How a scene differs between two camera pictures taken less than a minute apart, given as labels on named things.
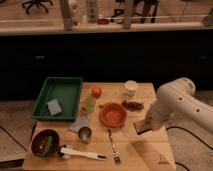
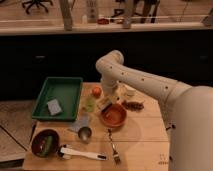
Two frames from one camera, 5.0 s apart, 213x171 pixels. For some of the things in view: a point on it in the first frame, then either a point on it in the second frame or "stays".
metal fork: (115, 150) stays
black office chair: (36, 2) stays
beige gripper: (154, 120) to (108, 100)
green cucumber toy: (47, 147) stays
